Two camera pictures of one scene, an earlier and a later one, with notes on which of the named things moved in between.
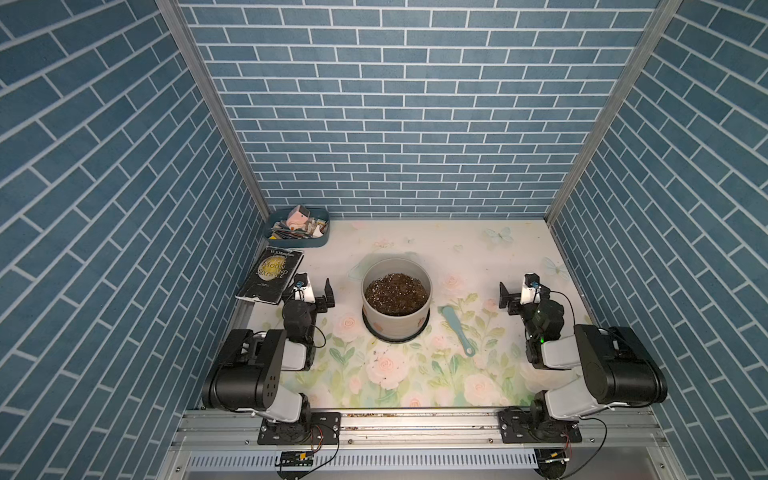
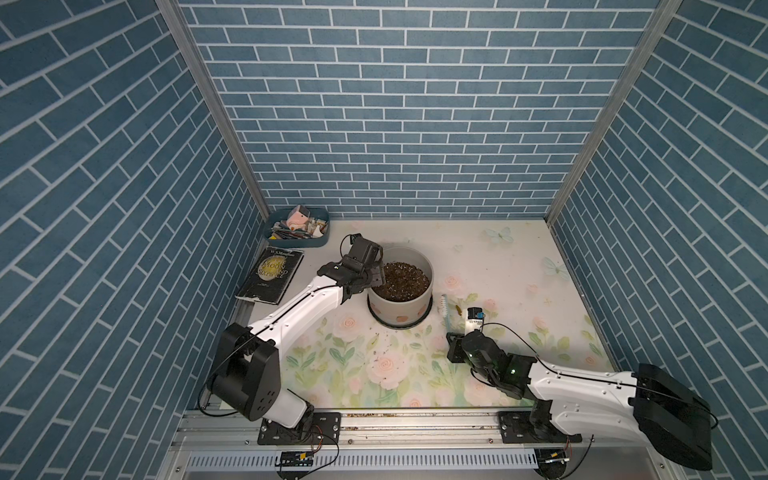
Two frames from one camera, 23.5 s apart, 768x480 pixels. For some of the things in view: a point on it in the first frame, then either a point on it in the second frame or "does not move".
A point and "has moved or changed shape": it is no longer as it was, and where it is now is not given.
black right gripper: [504, 297] -> [454, 346]
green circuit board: [296, 458] does not move
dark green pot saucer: [397, 340] -> [402, 325]
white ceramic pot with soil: [396, 297] has moved or changed shape
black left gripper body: [308, 311] -> [374, 275]
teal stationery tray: [297, 227] does not move
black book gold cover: [270, 275] does not move
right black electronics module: [551, 461] does not move
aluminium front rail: [627, 443] does not move
